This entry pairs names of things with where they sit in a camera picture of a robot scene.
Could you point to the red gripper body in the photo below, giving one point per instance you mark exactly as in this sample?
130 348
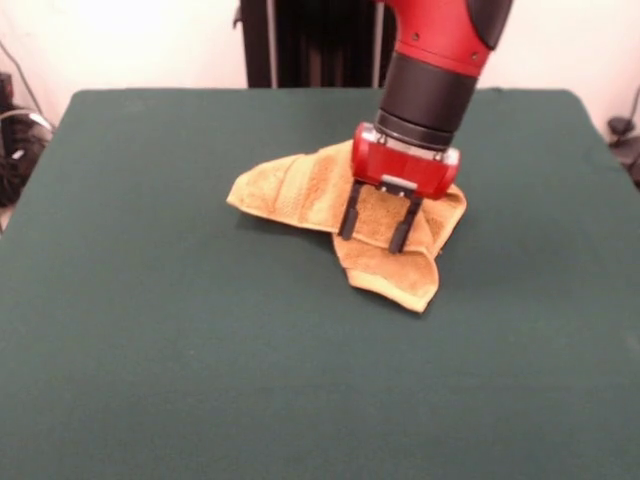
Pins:
400 167

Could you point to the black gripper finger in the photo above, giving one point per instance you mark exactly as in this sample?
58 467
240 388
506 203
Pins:
350 220
400 235

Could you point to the orange terry towel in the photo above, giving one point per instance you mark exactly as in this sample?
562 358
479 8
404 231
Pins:
295 190

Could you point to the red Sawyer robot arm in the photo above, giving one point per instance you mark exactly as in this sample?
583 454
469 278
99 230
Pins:
440 60

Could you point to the dark green table cloth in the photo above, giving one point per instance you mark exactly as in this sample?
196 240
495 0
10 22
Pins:
200 350

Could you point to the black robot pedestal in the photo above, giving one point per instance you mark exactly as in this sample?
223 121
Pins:
310 45

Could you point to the black camera stand base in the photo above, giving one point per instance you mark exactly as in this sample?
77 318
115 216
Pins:
622 130
20 150

